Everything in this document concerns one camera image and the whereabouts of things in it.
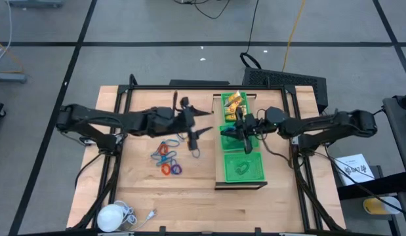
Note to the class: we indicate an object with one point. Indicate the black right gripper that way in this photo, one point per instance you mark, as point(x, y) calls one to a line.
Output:
point(250, 124)

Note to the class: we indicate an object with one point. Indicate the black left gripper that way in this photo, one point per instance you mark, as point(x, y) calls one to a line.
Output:
point(176, 121)

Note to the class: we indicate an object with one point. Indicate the yellow crayon pack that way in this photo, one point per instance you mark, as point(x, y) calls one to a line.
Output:
point(235, 97)
point(229, 118)
point(229, 113)
point(232, 107)

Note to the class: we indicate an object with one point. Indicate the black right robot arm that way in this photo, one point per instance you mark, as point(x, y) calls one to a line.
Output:
point(320, 126)

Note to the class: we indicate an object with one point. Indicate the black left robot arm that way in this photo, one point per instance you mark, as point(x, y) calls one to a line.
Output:
point(101, 119)

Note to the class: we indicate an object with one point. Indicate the grey desk foot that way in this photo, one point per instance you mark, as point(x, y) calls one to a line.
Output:
point(9, 77)

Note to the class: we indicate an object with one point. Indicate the green plastic slotted basket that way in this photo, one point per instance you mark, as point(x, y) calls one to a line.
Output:
point(229, 145)
point(255, 177)
point(222, 108)

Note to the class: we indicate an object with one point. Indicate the white printed booklet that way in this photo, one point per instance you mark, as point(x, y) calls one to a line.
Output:
point(353, 168)

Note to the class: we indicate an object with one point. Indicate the white dome lamp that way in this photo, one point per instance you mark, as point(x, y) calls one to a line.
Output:
point(109, 218)

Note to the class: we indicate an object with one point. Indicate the yellow white bottle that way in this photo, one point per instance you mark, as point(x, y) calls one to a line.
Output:
point(379, 206)

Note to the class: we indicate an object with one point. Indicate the black equipment cart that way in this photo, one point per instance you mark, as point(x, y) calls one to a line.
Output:
point(399, 137)

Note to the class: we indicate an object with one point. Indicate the black aluminium table frame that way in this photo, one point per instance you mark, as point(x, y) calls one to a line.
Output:
point(202, 87)

